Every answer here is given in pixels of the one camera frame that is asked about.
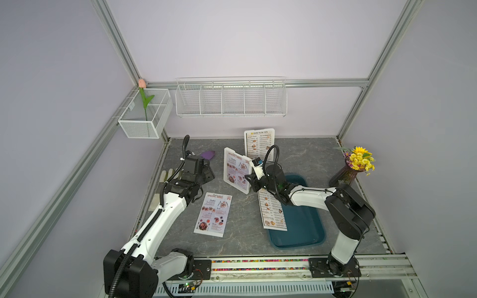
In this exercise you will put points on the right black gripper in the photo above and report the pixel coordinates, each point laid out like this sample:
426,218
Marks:
253,180

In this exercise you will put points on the teal plastic tray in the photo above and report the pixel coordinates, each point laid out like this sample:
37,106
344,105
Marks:
304,228

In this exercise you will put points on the dark purple vase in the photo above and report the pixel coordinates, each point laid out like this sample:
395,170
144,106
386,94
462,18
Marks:
345,175

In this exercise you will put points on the pink artificial tulip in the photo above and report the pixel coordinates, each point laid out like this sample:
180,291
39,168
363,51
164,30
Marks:
145,98

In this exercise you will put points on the white green work glove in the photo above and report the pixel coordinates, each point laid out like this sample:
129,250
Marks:
165,174

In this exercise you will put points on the white mesh wall basket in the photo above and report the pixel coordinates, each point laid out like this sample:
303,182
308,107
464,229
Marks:
132,120

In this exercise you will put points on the red special menu sheet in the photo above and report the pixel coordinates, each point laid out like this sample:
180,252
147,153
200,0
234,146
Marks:
213,215

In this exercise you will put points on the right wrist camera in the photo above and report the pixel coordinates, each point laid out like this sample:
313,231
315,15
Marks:
257,165

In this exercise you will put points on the white ventilation grille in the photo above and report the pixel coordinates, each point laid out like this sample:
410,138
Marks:
208,290

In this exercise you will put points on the white menu holder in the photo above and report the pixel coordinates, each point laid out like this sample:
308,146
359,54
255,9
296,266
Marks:
259,143
237,169

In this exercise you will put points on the purple pink toy trowel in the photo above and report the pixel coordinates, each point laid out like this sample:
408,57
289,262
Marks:
208,155

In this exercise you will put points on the yellow flower bouquet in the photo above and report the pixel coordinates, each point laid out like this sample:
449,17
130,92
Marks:
358,159

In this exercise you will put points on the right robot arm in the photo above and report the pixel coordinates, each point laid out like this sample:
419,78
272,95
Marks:
351,213

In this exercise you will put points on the white wire wall shelf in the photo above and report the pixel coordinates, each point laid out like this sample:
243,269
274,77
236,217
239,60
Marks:
232,97

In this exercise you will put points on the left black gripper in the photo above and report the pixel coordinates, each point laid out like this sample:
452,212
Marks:
208,174

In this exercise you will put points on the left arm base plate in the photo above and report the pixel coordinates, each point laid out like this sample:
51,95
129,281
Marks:
199,270

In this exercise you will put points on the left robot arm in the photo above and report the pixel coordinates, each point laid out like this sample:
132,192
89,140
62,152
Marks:
134,271

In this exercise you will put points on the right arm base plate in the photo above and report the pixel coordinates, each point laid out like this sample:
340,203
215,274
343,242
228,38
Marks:
330,268

